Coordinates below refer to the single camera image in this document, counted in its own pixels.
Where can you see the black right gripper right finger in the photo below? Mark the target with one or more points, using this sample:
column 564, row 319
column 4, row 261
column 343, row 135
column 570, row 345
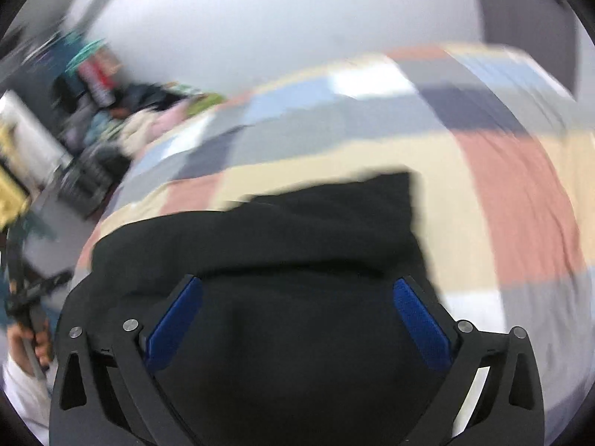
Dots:
column 491, row 393

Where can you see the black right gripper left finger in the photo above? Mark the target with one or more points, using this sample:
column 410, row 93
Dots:
column 106, row 392

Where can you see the black padded jacket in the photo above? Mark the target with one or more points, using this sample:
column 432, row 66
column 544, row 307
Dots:
column 297, row 341

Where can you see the white sleeved left forearm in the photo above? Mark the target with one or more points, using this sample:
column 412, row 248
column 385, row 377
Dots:
column 29, row 397

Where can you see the dark clothes pile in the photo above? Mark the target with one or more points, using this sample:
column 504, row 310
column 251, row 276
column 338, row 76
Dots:
column 137, row 97

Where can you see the red hanging clothes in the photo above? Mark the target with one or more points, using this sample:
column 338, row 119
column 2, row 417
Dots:
column 99, row 73

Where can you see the teal clothes hanger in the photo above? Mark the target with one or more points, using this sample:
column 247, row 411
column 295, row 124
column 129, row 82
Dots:
column 86, row 52

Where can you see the person's left hand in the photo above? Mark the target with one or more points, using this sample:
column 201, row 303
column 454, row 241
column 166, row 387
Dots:
column 19, row 335

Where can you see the grey suitcase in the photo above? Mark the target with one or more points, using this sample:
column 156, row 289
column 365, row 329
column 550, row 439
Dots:
column 85, row 183

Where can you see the cream fleece garment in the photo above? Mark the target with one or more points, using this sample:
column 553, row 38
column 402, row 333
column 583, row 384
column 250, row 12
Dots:
column 136, row 132

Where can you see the pink plush garment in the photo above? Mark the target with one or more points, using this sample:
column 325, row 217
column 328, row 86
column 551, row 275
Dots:
column 170, row 118

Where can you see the patchwork checkered bed quilt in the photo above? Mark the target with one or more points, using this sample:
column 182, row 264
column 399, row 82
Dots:
column 503, row 158

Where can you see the green tissue box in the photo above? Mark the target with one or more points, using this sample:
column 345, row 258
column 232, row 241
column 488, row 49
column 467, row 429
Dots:
column 204, row 102

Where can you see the grey room door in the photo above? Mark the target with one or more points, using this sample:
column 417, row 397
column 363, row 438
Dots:
column 550, row 32

